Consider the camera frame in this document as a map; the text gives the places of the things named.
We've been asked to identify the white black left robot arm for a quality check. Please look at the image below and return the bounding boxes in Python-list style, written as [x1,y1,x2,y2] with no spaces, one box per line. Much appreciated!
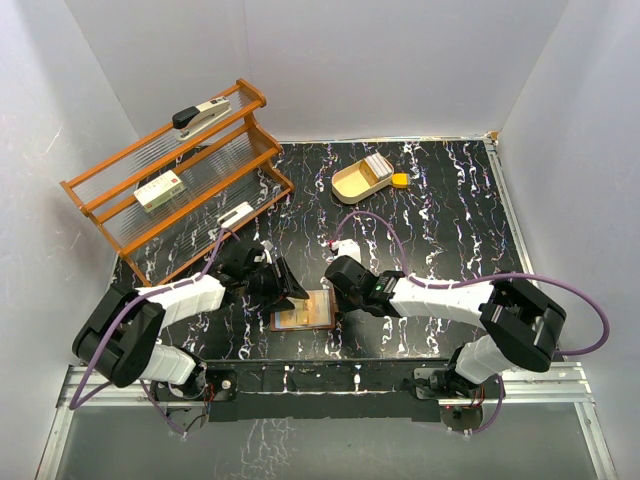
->
[72,241,309,399]

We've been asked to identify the orange credit card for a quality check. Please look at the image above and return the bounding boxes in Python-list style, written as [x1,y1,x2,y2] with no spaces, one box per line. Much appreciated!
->
[273,299,321,330]

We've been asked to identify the orange wooden shelf rack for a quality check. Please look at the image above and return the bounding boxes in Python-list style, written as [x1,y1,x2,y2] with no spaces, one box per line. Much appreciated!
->
[61,79,295,287]

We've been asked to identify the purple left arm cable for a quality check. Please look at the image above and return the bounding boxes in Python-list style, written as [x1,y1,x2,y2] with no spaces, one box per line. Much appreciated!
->
[68,227,241,434]

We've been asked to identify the beige oval tray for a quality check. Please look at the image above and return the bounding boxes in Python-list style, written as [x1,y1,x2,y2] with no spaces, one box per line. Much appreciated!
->
[331,156,394,205]

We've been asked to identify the small white stapler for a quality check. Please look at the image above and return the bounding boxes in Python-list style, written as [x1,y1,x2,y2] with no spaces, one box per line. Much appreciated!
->
[217,202,254,231]

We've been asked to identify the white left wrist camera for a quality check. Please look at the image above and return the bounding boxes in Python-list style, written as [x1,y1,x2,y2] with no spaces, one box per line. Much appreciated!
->
[254,240,273,265]

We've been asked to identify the white red staples box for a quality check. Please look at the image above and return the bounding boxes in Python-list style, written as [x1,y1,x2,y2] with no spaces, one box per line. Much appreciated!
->
[134,170,184,213]

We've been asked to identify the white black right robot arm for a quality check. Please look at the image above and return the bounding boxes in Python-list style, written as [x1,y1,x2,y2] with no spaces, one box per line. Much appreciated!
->
[325,255,566,397]

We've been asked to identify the stack of credit cards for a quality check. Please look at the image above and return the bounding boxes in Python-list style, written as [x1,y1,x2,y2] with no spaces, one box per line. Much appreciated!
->
[364,153,393,183]

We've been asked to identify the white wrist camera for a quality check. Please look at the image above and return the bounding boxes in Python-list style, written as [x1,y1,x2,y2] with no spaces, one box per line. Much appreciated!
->
[254,240,273,265]
[329,239,361,262]

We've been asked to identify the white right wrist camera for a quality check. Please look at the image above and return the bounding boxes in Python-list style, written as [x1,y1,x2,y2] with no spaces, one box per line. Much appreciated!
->
[329,239,361,262]

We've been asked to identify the yellow tape measure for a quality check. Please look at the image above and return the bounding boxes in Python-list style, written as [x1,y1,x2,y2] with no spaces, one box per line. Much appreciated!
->
[391,173,411,189]

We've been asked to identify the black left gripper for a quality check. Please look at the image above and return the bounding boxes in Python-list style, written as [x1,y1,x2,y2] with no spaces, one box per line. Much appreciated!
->
[243,258,308,312]

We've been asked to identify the black white stapler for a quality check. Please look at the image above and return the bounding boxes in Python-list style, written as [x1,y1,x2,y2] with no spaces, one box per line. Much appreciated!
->
[172,96,232,142]

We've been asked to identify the brown leather card holder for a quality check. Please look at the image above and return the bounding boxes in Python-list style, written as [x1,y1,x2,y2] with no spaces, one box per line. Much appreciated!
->
[270,289,336,332]

